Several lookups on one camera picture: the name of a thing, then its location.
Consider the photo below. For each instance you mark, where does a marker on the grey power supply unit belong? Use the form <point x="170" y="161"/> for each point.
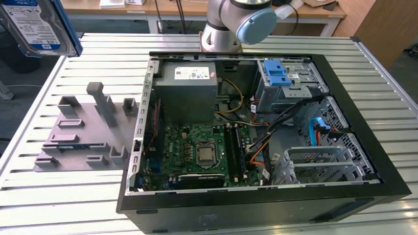
<point x="186" y="102"/>

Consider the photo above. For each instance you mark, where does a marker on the wooden desk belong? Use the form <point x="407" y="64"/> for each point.
<point x="98" y="12"/>

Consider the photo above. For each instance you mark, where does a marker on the CPU socket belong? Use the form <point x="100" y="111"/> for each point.
<point x="206" y="144"/>

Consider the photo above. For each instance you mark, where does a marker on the grey parts rack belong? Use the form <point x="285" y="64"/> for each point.
<point x="96" y="132"/>

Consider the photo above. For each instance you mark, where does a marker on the black waste bin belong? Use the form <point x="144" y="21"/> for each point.
<point x="23" y="64"/>

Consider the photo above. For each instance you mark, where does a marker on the grey desk foot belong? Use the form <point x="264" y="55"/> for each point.
<point x="5" y="91"/>

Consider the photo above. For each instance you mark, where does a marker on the hard disk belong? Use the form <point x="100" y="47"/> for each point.
<point x="33" y="24"/>

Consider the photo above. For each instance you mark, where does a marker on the wooden cabinet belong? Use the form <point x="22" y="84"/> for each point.
<point x="385" y="29"/>

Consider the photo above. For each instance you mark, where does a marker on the black open PC case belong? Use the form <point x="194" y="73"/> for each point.
<point x="229" y="215"/>

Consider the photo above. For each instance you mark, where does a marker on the silver CPU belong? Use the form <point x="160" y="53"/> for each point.
<point x="206" y="154"/>

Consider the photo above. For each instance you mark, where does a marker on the black graphics card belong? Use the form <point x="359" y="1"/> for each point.
<point x="201" y="180"/>

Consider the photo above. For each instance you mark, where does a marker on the green motherboard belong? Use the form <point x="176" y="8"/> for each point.
<point x="184" y="147"/>

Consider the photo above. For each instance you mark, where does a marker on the metal optical drive cage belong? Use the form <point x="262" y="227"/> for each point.
<point x="288" y="98"/>

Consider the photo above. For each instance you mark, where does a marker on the green RAM stick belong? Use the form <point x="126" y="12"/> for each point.
<point x="74" y="147"/>

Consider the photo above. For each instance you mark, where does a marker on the brown cardboard piece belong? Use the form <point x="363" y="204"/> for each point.
<point x="319" y="3"/>

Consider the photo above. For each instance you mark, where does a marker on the metal disk bay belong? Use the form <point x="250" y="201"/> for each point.
<point x="324" y="165"/>

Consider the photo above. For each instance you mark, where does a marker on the blue plastic drive latch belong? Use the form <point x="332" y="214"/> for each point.
<point x="276" y="73"/>

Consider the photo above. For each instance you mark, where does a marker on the black chair base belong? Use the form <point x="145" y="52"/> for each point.
<point x="413" y="50"/>

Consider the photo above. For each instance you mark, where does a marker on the small white box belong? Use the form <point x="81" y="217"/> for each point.
<point x="136" y="2"/>

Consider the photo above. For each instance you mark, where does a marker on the black RAM slot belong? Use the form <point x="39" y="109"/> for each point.
<point x="230" y="151"/>

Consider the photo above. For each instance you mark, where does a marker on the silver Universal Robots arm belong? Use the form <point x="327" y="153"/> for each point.
<point x="222" y="36"/>

